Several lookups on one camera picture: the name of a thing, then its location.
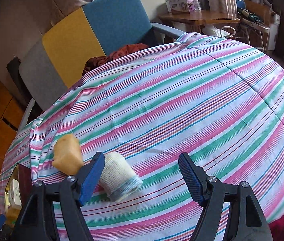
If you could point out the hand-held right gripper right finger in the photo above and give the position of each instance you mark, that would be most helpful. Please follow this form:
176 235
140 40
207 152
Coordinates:
190 178

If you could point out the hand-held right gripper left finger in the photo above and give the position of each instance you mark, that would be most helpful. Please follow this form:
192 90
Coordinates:
91 178

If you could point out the green white small box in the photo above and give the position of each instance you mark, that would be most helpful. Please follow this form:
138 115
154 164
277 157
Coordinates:
15 192

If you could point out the gold tin box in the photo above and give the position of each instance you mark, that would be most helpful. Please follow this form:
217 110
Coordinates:
25 183

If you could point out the pink green striped sheet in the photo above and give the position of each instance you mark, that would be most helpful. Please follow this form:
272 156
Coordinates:
182 105

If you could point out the grey yellow blue armchair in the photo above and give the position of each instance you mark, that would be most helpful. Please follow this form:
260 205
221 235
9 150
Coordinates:
64 45

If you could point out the wooden side table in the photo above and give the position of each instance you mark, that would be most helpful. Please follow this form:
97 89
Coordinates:
202 17

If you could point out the white appliance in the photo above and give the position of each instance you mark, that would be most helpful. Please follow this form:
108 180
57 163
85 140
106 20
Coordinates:
274 32

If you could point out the white small container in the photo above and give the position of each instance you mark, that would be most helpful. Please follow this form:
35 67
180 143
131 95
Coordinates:
168 6

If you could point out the white product box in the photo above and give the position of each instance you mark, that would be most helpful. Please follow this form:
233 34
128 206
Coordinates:
177 3

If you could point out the blue round object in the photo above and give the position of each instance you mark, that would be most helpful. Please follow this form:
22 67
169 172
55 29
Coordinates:
240 3

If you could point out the metal frame wooden chair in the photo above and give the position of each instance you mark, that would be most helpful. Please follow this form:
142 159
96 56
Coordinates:
257 12

